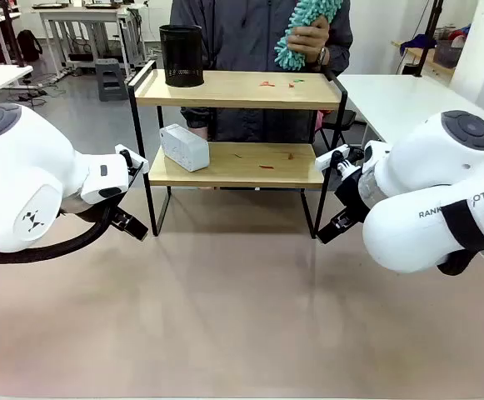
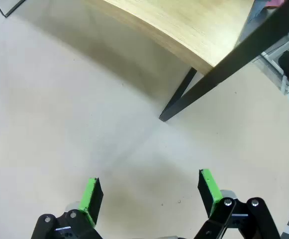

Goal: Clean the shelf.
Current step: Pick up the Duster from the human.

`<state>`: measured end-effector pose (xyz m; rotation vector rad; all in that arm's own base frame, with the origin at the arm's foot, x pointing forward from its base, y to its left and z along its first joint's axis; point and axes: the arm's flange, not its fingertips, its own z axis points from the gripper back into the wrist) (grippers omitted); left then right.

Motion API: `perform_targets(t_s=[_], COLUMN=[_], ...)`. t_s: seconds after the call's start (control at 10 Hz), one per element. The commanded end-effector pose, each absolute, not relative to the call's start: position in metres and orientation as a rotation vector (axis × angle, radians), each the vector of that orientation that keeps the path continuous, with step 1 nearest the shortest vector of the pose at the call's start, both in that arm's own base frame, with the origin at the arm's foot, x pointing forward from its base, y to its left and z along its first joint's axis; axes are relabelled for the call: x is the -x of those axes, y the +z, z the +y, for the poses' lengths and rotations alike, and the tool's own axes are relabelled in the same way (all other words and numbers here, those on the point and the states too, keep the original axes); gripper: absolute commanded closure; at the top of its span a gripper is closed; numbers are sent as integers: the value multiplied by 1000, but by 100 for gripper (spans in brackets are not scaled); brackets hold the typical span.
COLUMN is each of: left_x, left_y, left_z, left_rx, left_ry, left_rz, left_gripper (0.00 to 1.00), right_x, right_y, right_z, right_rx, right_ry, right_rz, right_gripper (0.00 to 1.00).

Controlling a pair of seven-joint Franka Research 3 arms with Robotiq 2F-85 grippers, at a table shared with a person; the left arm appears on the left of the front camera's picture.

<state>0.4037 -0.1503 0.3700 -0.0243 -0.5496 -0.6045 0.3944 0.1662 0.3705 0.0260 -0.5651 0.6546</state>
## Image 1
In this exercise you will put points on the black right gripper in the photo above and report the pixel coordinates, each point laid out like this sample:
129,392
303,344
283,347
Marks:
352,191

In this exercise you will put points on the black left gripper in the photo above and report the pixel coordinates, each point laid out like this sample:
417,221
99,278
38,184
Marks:
116,211

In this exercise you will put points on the white rectangular box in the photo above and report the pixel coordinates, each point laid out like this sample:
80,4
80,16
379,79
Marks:
183,148

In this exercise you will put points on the teal chenille duster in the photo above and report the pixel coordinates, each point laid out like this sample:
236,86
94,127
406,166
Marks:
312,10

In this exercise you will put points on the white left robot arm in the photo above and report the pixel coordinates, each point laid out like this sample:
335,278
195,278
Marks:
25,166

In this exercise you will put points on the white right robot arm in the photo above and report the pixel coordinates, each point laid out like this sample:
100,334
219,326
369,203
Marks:
433,166

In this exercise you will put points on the person's left forearm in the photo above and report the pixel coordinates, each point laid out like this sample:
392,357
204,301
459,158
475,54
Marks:
339,37

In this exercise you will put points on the person's left hand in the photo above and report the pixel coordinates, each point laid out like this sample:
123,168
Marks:
308,39

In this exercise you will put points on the black chair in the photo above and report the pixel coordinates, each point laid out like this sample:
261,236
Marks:
341,118

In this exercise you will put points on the large white table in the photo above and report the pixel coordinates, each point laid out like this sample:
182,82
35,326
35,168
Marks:
391,100

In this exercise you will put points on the grey plastic step stool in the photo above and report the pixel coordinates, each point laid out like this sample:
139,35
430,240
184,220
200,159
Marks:
110,79

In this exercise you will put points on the green paper scrap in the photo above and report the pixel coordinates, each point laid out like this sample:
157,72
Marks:
298,80

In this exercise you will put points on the wristwatch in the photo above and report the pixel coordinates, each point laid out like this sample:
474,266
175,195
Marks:
322,56

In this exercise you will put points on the black mesh pen holder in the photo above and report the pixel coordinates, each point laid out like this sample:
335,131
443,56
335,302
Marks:
181,58

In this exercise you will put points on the wooden side desk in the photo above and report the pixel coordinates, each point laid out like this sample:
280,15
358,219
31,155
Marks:
408,52

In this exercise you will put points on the blue cloth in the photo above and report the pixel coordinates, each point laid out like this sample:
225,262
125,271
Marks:
418,43

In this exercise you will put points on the black backpack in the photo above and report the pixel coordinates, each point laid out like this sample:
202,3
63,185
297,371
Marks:
29,43

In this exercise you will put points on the grey storage bin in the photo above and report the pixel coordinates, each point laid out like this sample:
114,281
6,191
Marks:
450,52

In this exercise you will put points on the person in dark jacket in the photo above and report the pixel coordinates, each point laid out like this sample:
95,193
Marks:
241,33

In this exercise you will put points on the white desk with metal legs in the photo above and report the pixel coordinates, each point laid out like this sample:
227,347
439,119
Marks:
83,14

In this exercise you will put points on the red bundle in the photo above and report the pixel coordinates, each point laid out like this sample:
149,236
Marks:
458,34

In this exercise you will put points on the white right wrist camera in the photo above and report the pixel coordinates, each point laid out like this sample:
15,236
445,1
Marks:
329,158

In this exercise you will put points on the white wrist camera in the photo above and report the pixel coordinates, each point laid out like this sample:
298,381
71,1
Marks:
130,155
329,158

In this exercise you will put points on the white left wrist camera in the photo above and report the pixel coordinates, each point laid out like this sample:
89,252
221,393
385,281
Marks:
130,155

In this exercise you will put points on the two-tier wooden shelf black frame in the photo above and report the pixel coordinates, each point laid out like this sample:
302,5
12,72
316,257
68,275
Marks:
233,89

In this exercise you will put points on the black camera stand pole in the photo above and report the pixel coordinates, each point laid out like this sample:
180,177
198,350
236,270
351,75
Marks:
13,33
429,37

